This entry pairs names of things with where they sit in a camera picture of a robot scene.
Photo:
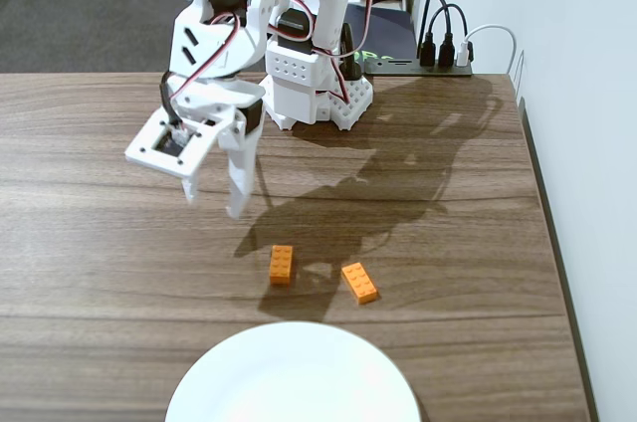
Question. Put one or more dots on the black usb hub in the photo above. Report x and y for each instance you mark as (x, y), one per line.
(398, 68)

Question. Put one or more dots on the orange lego block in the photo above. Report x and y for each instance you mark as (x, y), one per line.
(360, 282)
(281, 264)

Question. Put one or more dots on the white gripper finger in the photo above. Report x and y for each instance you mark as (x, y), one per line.
(190, 190)
(243, 173)

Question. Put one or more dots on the dark navy folder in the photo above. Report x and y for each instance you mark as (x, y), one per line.
(393, 29)

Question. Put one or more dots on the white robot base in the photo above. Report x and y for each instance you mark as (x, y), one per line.
(356, 98)

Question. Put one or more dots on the white round plate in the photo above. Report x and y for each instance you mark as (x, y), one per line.
(293, 377)

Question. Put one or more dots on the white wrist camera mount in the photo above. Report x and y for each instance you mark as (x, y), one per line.
(149, 148)

